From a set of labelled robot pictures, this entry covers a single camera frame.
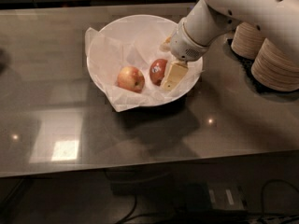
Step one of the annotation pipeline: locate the dark red apple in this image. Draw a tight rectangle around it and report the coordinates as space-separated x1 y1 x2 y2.
149 59 167 86

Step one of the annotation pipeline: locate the rear stack of paper plates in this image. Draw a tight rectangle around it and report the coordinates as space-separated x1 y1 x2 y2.
231 22 265 60

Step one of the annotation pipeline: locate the black cable on floor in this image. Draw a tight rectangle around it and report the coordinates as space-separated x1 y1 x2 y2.
115 178 299 224

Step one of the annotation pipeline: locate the front stack of paper plates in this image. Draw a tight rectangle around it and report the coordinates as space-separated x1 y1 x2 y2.
251 39 299 91

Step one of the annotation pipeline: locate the stack of paper plates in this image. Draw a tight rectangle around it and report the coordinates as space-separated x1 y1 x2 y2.
251 39 299 91
231 22 265 60

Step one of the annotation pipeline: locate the black tray under plates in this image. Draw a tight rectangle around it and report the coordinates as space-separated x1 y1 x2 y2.
226 38 299 95

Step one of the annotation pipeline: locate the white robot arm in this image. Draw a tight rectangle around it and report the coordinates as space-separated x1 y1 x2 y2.
160 0 299 91

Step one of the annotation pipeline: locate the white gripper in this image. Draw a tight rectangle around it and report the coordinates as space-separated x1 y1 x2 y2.
159 18 208 91

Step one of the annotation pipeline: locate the white paper liner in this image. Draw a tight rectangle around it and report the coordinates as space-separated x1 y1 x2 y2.
84 26 205 113

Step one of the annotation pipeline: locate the dark box under table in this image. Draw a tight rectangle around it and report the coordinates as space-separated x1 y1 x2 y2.
183 182 248 215

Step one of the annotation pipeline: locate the white bowl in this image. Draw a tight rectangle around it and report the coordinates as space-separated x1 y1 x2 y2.
86 14 204 107

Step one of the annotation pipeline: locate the yellow-red apple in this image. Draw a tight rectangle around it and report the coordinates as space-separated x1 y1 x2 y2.
117 66 145 93

